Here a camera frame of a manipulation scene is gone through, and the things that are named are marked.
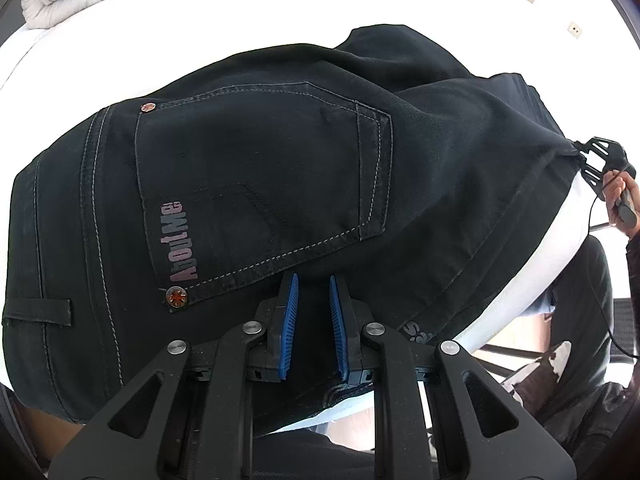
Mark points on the person's dark trousers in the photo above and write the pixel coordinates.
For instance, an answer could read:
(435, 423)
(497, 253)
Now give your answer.
(585, 310)

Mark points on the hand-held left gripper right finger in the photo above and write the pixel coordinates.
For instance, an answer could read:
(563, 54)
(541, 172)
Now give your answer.
(338, 327)

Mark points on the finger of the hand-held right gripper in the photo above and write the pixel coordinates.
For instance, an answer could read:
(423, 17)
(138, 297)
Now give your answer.
(596, 141)
(592, 177)

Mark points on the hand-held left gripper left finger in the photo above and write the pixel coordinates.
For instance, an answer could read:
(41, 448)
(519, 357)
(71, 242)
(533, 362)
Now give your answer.
(289, 327)

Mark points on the white bed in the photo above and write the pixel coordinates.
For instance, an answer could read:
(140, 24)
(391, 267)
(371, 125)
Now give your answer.
(200, 35)

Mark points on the person's right hand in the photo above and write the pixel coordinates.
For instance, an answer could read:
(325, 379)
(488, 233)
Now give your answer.
(614, 182)

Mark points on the black denim pants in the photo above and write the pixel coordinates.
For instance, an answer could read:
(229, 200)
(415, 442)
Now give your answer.
(250, 160)

